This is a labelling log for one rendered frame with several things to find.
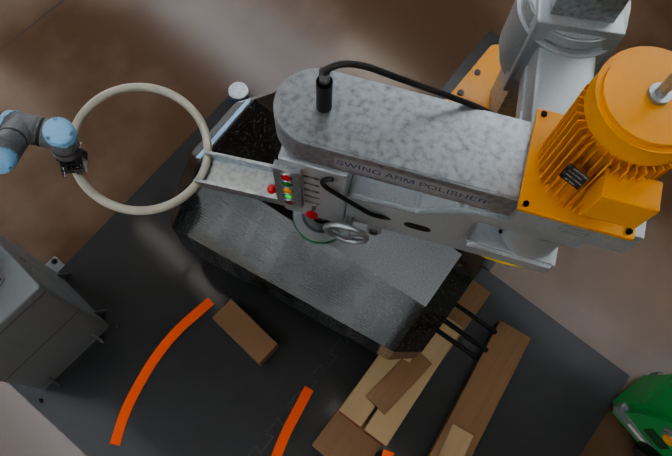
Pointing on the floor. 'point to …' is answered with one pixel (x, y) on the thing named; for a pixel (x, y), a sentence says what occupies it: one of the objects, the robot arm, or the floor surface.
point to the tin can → (238, 92)
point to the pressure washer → (648, 414)
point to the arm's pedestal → (40, 319)
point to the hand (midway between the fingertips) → (74, 163)
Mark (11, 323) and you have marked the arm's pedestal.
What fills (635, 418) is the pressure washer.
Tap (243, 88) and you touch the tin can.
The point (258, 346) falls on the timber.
